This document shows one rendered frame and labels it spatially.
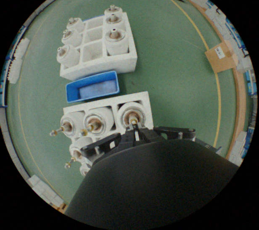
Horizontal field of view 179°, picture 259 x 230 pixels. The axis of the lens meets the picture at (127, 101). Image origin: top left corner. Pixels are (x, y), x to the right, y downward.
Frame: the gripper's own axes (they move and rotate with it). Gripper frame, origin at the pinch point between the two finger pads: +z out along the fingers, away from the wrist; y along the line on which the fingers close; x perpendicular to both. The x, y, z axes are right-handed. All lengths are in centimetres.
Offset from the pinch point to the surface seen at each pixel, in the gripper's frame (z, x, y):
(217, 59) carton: 24, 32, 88
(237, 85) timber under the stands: 30, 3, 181
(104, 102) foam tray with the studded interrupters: 17.1, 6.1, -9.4
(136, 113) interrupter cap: 9.7, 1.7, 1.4
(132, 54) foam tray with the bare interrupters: 17.0, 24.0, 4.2
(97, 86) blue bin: 34.7, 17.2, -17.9
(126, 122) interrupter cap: 9.8, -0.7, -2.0
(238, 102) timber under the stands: 30, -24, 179
